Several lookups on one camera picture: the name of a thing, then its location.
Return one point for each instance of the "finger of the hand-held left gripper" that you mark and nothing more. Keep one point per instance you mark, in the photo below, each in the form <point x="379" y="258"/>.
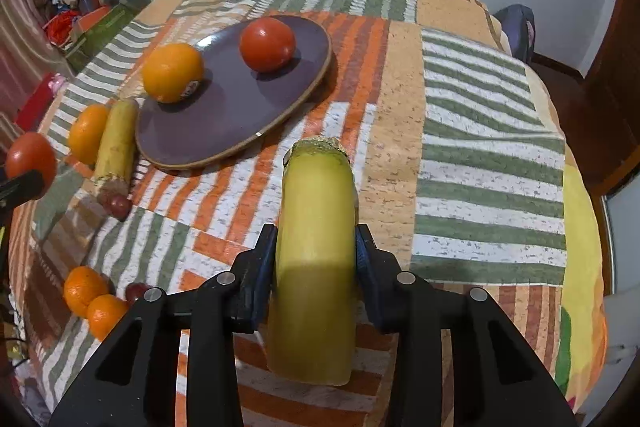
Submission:
<point x="20" y="188"/>

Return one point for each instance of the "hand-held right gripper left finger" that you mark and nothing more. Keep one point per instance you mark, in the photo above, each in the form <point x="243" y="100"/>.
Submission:
<point x="266" y="267"/>

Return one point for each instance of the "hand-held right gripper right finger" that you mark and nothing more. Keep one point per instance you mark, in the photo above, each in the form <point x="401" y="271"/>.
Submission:
<point x="367" y="272"/>

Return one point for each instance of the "red tomato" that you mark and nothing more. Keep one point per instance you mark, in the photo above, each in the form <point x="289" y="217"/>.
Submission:
<point x="30" y="154"/>
<point x="267" y="44"/>

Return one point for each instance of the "peeled yellow banana piece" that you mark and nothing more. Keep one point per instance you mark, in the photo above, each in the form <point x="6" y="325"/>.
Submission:
<point x="315" y="207"/>

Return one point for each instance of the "dark purple round plate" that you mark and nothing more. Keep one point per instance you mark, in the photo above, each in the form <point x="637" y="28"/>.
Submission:
<point x="240" y="107"/>

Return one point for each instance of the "orange with sticker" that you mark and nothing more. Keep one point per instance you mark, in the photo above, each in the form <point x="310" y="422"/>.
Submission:
<point x="170" y="72"/>

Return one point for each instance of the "small orange mandarin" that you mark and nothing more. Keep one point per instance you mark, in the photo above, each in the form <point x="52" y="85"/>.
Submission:
<point x="104" y="314"/>
<point x="86" y="134"/>
<point x="81" y="289"/>

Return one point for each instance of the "dark red grape near mandarins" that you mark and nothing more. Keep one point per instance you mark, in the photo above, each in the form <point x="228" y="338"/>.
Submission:
<point x="135" y="292"/>

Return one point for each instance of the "striped curtain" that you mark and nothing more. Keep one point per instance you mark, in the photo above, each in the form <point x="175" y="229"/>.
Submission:
<point x="22" y="32"/>

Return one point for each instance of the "red bag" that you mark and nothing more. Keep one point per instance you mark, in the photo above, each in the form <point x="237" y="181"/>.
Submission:
<point x="60" y="27"/>

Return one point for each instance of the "green and orange box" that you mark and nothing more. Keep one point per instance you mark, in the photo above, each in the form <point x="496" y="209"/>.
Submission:
<point x="97" y="27"/>

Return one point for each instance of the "yellow bed sheet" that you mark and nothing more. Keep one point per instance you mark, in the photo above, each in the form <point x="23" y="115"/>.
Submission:
<point x="582" y="257"/>

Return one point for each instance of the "striped patchwork blanket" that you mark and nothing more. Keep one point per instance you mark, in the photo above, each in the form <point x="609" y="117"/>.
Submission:
<point x="450" y="72"/>

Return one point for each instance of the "blue backpack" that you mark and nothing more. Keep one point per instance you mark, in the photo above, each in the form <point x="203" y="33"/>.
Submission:
<point x="516" y="29"/>

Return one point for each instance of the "brown wooden door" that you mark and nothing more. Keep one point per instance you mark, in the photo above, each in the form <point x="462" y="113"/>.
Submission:
<point x="612" y="97"/>

